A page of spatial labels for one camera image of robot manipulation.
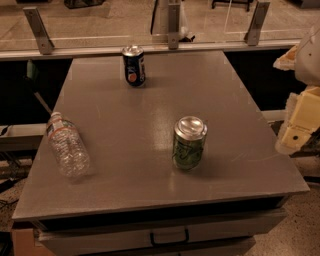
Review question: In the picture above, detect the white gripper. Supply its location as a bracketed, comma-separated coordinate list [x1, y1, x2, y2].
[275, 86, 320, 155]

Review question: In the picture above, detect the blue pepsi can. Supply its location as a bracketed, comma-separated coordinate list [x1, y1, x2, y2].
[122, 45, 146, 87]

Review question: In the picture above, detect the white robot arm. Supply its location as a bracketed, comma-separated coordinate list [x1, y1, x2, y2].
[273, 25, 320, 155]

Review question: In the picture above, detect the green soda can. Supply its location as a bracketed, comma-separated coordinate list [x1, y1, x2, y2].
[172, 116, 208, 170]

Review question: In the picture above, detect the clear plastic water bottle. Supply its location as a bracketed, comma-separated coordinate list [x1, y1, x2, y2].
[46, 112, 90, 179]

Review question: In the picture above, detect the grey cabinet drawer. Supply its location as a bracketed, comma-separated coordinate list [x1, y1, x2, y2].
[39, 208, 286, 256]

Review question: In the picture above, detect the metal railing bar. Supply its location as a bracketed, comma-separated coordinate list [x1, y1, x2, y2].
[0, 39, 299, 61]

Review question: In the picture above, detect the right metal railing bracket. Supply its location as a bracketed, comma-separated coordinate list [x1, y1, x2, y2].
[244, 0, 270, 46]

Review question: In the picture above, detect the metal railing bracket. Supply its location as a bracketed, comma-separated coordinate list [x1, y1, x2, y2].
[23, 7, 54, 55]
[168, 0, 180, 50]
[244, 0, 270, 46]

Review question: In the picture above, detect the black drawer handle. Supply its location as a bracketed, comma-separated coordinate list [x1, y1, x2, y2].
[149, 228, 190, 247]

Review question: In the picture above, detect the middle metal railing bracket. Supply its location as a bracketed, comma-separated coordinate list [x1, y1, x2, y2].
[168, 0, 180, 50]

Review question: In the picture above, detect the left metal railing bracket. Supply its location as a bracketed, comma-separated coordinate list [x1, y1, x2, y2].
[23, 7, 54, 55]

